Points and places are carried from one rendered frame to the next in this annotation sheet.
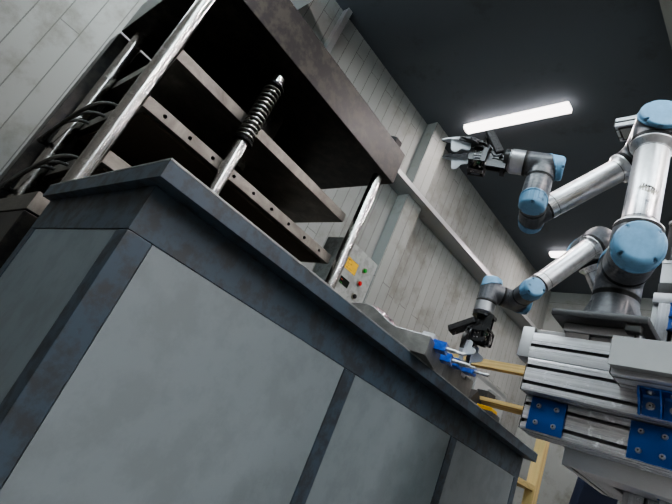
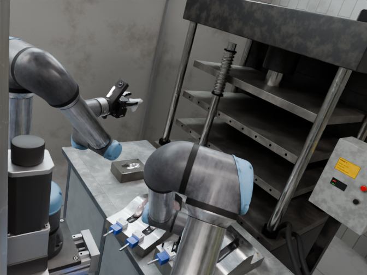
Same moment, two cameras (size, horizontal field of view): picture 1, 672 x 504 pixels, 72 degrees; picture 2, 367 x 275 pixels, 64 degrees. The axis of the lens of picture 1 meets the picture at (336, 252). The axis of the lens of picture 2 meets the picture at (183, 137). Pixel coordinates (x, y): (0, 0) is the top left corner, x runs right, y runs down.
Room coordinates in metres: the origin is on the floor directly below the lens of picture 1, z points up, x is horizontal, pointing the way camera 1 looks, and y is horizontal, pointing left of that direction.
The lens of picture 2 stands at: (1.47, -1.48, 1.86)
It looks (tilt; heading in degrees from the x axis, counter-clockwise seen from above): 23 degrees down; 89
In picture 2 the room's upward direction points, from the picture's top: 15 degrees clockwise
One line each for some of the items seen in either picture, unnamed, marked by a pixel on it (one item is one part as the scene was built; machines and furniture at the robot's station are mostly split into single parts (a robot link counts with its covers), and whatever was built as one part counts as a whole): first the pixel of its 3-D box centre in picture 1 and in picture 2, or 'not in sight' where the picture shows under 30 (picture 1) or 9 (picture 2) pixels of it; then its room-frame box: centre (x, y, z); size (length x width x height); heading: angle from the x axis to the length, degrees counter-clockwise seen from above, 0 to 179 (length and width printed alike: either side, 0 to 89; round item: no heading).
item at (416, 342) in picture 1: (364, 328); (158, 211); (1.47, -0.19, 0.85); 0.50 x 0.26 x 0.11; 59
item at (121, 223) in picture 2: (443, 348); (114, 229); (1.29, -0.40, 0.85); 0.13 x 0.05 x 0.05; 59
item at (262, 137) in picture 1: (230, 156); (275, 88); (2.07, 0.67, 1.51); 1.10 x 0.70 x 0.05; 132
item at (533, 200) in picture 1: (534, 196); (84, 135); (1.12, -0.46, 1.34); 0.11 x 0.08 x 0.11; 154
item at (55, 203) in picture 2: (620, 274); (40, 204); (1.10, -0.75, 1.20); 0.13 x 0.12 x 0.14; 154
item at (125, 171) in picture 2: not in sight; (129, 169); (1.22, 0.19, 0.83); 0.20 x 0.15 x 0.07; 42
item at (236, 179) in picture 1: (207, 197); (262, 119); (2.06, 0.67, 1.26); 1.10 x 0.74 x 0.05; 132
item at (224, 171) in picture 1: (206, 201); (205, 132); (1.66, 0.53, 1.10); 0.05 x 0.05 x 1.30
